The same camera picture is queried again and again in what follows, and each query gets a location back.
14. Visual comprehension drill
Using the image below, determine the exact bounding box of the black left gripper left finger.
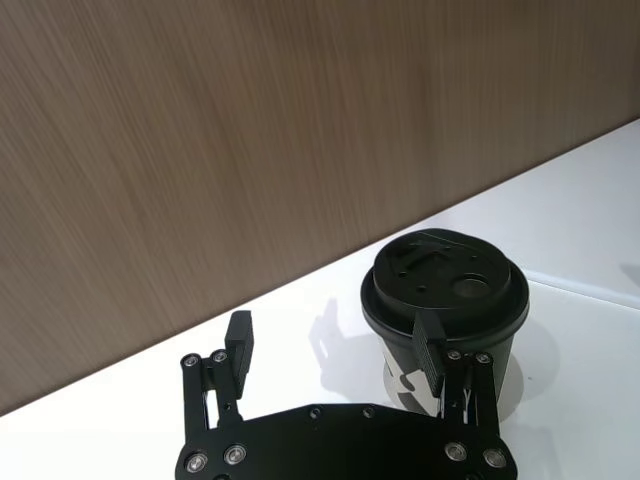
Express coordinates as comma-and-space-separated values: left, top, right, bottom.
179, 310, 257, 443

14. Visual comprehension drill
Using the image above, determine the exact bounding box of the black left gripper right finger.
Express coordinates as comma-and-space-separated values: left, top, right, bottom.
412, 315, 504, 437

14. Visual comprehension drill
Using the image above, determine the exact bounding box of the black plastic cup lid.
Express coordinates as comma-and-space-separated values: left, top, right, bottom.
360, 226, 532, 352

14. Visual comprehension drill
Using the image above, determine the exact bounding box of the black paper coffee cup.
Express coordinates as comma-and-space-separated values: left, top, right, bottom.
366, 319, 522, 419

